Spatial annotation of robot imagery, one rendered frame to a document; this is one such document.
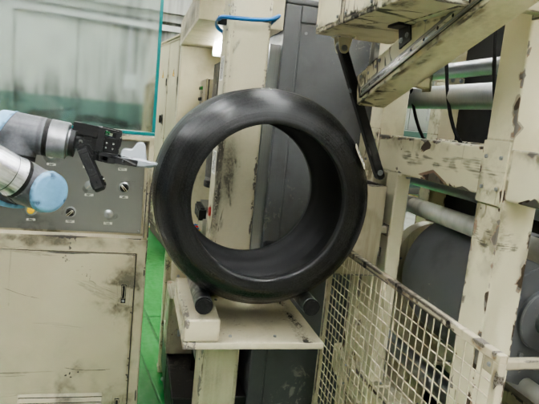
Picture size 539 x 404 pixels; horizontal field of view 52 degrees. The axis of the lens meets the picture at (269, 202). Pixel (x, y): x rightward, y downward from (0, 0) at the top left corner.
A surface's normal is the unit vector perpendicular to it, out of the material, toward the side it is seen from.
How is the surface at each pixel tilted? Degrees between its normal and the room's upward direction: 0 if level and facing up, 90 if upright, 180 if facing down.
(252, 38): 90
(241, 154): 90
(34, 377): 90
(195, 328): 90
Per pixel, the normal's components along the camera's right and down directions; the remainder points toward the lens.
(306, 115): 0.29, 0.00
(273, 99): 0.18, -0.62
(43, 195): 0.81, 0.19
